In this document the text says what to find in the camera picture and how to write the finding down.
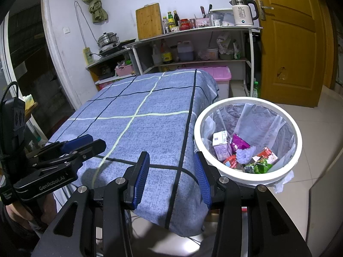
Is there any blue checked tablecloth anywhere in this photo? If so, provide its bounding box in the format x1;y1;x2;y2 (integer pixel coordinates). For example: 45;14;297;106
50;68;219;237

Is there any green hanging cloth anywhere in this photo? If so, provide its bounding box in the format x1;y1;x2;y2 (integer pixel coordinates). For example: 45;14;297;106
82;0;108;23

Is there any white round trash bin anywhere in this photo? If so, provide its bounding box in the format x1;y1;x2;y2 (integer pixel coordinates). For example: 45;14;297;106
194;97;303;193

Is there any white electric kettle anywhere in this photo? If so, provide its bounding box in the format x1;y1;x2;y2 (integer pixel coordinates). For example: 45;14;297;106
230;0;259;27

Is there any yellow oil bottle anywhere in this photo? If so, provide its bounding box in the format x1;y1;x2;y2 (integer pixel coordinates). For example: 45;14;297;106
167;11;176;32

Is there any metal kitchen shelf rack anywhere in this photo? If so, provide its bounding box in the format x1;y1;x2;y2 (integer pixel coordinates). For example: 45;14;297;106
126;26;262;96

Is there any green glass bottle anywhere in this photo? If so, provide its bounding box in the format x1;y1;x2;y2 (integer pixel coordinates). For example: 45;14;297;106
252;79;260;98

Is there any clear plastic storage container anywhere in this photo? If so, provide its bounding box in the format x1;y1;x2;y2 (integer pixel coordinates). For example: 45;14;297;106
209;9;235;27

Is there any steel steamer pot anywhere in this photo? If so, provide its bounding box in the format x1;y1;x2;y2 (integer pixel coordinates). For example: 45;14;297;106
97;32;119;48

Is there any purple milk carton box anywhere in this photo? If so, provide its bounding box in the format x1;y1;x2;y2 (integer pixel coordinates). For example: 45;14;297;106
212;131;233;161

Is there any yellow label sauce bottle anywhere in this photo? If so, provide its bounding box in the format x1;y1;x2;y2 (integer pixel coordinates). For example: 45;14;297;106
160;39;173;64

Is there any wooden cutting board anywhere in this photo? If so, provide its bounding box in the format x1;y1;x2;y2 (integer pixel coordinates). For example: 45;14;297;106
135;3;164;40

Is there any pink plastic basket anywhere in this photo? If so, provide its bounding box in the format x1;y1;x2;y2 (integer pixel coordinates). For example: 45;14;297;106
115;64;134;77

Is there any red lid sauce jar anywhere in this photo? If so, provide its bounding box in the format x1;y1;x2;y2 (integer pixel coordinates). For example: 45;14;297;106
179;19;191;31

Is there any yellow power strip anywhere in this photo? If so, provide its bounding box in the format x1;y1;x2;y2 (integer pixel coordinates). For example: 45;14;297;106
83;47;94;65

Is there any purple liquid jug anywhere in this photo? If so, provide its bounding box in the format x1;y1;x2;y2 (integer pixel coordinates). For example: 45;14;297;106
177;41;194;61

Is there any pink knife holder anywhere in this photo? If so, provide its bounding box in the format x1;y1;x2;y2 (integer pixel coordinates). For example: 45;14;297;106
195;17;212;28

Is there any magenta snack wrapper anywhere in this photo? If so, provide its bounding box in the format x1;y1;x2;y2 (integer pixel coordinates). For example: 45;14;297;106
230;134;251;153

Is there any red white milk carton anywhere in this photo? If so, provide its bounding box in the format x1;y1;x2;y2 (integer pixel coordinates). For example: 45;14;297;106
252;147;278;165

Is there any person's left hand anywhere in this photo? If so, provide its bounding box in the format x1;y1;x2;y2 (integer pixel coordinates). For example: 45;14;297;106
5;192;58;230

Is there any white foam net sleeve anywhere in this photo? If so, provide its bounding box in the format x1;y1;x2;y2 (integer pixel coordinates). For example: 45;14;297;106
235;146;256;164

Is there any white plastic bottle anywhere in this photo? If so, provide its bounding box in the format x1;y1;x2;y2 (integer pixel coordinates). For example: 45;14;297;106
152;44;162;66

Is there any clear small bottle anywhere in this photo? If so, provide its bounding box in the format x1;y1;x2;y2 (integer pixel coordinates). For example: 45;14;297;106
162;16;170;34

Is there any black induction cooker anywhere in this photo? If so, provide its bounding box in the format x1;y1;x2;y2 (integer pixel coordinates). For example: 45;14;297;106
98;38;136;57

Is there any green snack bag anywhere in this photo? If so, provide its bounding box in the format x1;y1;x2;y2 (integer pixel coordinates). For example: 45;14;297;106
244;157;273;174

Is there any low wooden side shelf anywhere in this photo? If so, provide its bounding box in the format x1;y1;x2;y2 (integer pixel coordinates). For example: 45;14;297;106
86;48;137;91

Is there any dark soy sauce bottle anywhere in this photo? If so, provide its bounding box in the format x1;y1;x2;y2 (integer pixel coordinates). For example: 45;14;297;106
173;10;180;27

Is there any yellow wooden door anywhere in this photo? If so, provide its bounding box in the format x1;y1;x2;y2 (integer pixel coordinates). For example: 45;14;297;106
256;0;332;107

